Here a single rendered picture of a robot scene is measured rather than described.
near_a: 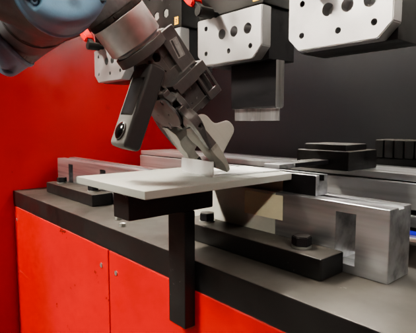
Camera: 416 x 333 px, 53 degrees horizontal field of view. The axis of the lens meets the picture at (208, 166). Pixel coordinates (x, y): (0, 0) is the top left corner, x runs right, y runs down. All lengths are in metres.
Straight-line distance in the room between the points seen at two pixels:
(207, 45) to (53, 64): 0.78
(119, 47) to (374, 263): 0.42
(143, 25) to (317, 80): 0.78
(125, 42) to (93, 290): 0.57
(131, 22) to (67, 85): 0.92
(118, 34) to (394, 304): 0.45
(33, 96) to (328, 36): 1.02
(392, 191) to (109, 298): 0.58
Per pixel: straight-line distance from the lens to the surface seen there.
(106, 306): 0.91
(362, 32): 0.57
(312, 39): 0.60
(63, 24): 0.37
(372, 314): 0.50
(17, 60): 0.51
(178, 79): 0.57
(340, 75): 1.21
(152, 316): 0.76
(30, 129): 1.40
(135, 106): 0.55
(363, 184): 0.87
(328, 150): 0.86
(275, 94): 0.68
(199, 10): 0.71
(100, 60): 1.08
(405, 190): 0.84
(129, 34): 0.54
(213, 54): 0.73
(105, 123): 1.50
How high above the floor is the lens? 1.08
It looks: 6 degrees down
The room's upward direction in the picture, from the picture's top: straight up
